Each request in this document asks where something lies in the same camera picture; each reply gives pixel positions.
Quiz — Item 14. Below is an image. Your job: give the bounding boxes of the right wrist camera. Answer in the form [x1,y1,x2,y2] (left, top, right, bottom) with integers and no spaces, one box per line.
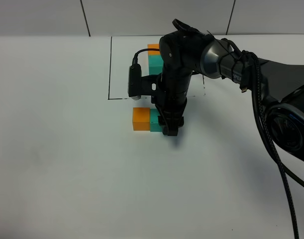
[128,64,158,100]

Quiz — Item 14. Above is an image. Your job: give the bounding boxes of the black braided right cable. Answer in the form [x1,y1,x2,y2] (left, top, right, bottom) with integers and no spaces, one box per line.
[246,51,304,239]

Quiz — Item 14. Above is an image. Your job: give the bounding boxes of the teal template cube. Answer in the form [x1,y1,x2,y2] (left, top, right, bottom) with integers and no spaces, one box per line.
[148,55,163,75]

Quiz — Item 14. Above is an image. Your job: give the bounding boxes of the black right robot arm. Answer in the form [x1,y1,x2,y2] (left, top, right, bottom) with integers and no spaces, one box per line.
[155,20,304,161]

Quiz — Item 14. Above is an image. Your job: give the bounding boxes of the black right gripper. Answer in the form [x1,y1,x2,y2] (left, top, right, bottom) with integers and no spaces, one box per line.
[151,72,192,136]

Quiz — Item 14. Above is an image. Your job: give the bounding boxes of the orange template cube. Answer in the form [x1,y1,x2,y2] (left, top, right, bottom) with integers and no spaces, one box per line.
[147,44,160,56]

